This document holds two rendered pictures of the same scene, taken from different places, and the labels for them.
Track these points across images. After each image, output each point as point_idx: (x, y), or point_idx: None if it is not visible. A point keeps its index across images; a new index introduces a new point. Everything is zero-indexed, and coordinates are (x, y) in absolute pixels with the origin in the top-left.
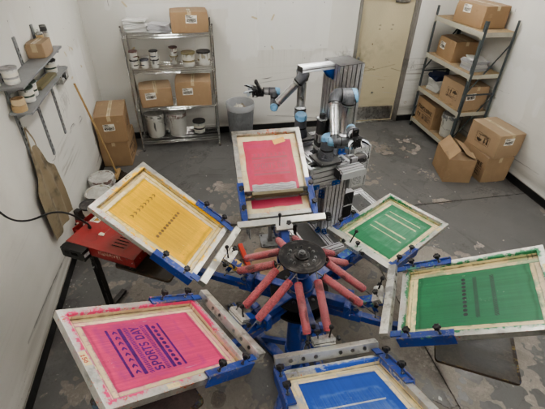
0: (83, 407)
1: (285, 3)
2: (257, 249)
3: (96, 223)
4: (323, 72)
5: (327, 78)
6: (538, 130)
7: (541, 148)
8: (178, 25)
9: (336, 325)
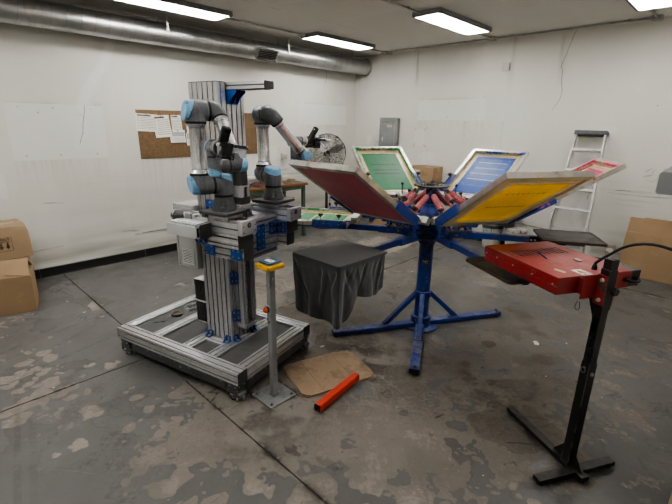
0: (623, 403)
1: None
2: (307, 393)
3: (583, 269)
4: (217, 101)
5: (225, 107)
6: (24, 208)
7: (45, 222)
8: None
9: (353, 319)
